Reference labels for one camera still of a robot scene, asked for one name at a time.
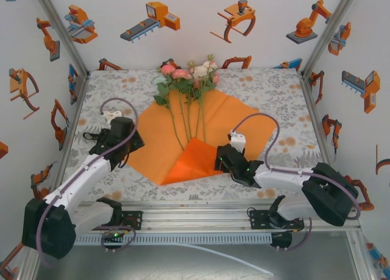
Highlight black printed ribbon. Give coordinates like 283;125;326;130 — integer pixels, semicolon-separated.
82;131;103;144

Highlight orange wrapping paper sheet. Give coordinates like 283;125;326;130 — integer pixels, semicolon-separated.
127;89;275;187

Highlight light blue fake flower stem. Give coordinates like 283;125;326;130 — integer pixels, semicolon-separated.
153;74;186;152

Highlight large pink fake rose stem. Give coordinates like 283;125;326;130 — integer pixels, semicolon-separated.
192;71;221;144

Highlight white fake rose stem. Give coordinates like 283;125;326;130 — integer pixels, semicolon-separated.
187;54;219;140

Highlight floral patterned tablecloth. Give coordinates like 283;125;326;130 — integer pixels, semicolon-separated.
62;68;338;201

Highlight small circuit board green light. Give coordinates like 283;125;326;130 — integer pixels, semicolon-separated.
102;230;126;242

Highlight small black controller box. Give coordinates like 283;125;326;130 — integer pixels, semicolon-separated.
270;232;293;249

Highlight thin white tube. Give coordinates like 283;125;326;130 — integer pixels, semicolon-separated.
178;242;275;276

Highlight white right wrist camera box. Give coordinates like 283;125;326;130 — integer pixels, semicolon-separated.
228;132;247;155

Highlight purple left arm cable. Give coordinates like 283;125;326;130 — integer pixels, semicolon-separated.
35;97;140;268

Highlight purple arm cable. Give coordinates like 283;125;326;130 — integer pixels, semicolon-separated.
35;97;140;268
233;112;362;253

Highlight aluminium left side rail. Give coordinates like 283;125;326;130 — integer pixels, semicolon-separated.
48;72;91;209

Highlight aluminium rail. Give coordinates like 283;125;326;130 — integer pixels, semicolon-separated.
300;74;347;207
48;72;91;209

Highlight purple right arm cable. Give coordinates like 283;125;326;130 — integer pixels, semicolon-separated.
233;112;362;253

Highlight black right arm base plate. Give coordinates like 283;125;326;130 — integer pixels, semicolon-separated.
249;209;305;231

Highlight aluminium base frame rails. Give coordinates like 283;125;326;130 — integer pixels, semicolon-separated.
29;200;363;235

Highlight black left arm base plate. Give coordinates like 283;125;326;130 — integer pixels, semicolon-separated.
87;211;143;231

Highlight white slotted cable duct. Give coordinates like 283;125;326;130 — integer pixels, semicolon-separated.
41;233;272;245

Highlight aluminium right side rail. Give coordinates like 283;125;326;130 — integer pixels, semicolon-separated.
300;74;347;207

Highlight aluminium left corner post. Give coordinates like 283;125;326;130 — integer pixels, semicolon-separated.
32;0;90;76

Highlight aluminium corner post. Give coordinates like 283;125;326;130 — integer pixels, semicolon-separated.
32;0;90;76
301;0;362;76

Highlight aluminium right corner post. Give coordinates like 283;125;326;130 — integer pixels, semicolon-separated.
301;0;362;76

